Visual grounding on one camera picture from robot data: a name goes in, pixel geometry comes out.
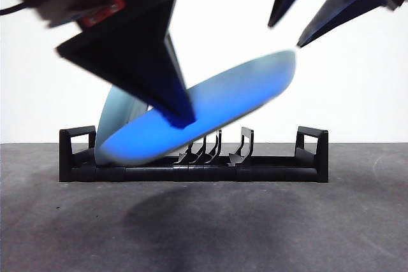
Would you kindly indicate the black plate rack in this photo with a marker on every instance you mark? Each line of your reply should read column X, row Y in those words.
column 271, row 170

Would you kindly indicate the pale green plate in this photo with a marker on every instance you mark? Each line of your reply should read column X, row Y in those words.
column 229, row 93

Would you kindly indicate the light blue plate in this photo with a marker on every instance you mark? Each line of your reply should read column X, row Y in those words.
column 111, row 116

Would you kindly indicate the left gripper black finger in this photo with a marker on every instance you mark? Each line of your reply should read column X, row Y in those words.
column 134, row 61

